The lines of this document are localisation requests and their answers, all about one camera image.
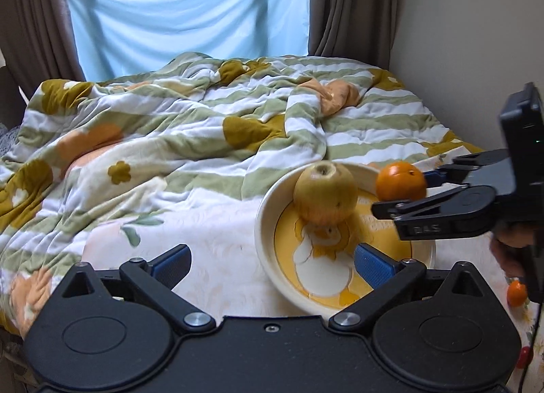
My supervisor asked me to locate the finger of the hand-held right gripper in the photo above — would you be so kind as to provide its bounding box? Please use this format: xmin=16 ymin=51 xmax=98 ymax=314
xmin=425 ymin=150 xmax=511 ymax=188
xmin=371 ymin=186 xmax=498 ymax=243

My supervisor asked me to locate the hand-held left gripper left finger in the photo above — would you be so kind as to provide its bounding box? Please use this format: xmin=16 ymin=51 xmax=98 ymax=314
xmin=51 ymin=244 xmax=217 ymax=332

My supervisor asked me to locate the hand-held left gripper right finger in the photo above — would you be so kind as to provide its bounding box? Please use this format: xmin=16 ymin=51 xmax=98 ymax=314
xmin=329 ymin=242 xmax=489 ymax=332

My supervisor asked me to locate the orange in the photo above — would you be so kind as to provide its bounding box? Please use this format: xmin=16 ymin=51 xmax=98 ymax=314
xmin=376 ymin=162 xmax=428 ymax=202

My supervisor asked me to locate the cream bowl with duck print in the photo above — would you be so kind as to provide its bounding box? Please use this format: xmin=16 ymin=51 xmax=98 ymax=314
xmin=254 ymin=164 xmax=437 ymax=318

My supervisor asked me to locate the small tangerine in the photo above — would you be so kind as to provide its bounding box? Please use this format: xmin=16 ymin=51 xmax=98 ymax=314
xmin=507 ymin=280 xmax=528 ymax=308

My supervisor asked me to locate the person's right hand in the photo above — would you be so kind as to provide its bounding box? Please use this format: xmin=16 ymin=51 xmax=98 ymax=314
xmin=489 ymin=221 xmax=532 ymax=278

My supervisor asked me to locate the yellow pear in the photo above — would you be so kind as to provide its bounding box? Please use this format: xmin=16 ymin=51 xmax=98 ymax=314
xmin=293 ymin=162 xmax=359 ymax=226

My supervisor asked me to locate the striped floral blanket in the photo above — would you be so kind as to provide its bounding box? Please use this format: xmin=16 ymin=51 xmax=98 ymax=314
xmin=0 ymin=52 xmax=485 ymax=330

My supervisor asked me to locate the brown curtain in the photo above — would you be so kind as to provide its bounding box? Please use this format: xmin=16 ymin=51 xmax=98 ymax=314
xmin=0 ymin=0 xmax=86 ymax=98
xmin=308 ymin=0 xmax=398 ymax=71

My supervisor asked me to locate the light blue window cloth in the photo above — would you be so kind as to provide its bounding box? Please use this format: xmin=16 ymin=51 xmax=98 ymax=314
xmin=66 ymin=0 xmax=313 ymax=81

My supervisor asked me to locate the black cable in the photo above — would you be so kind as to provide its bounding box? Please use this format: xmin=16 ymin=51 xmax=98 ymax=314
xmin=516 ymin=303 xmax=544 ymax=393

